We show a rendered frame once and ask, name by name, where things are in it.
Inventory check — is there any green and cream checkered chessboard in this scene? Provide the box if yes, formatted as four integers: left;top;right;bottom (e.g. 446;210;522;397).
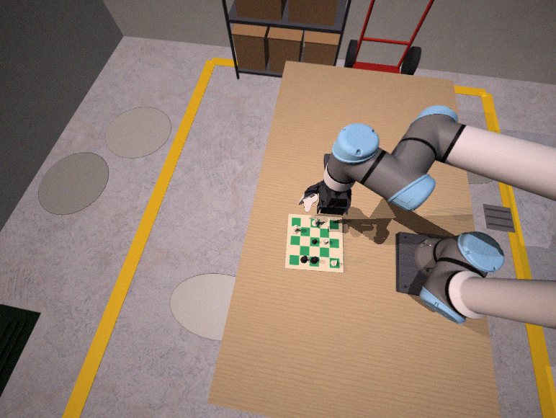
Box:
285;214;344;273

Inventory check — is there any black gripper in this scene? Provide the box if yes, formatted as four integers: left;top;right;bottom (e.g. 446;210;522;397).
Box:
299;179;351;215

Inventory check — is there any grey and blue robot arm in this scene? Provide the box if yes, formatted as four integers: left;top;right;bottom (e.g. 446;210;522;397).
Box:
323;105;556;329

